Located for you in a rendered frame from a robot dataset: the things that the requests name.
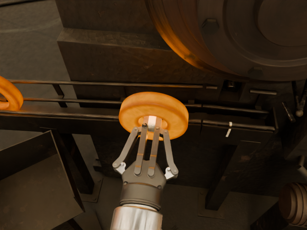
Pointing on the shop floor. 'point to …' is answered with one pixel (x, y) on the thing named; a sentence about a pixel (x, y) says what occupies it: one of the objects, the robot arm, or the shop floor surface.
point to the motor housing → (286, 210)
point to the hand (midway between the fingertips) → (153, 115)
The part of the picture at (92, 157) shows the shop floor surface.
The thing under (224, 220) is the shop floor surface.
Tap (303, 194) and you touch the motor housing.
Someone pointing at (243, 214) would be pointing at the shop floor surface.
